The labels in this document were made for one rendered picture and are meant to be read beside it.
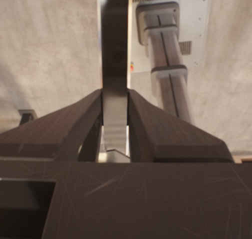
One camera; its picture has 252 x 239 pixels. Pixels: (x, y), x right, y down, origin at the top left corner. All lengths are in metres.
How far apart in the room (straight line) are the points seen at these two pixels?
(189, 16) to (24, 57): 1.14
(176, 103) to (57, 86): 1.31
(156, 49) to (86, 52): 0.80
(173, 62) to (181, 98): 0.17
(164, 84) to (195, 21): 0.55
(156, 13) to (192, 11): 0.18
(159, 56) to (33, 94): 1.36
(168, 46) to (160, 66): 0.13
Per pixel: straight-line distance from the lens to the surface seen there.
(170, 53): 0.88
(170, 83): 0.78
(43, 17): 1.56
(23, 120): 2.17
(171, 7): 1.14
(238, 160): 2.95
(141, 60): 1.32
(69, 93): 1.91
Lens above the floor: 1.32
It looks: 41 degrees down
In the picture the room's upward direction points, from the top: 180 degrees counter-clockwise
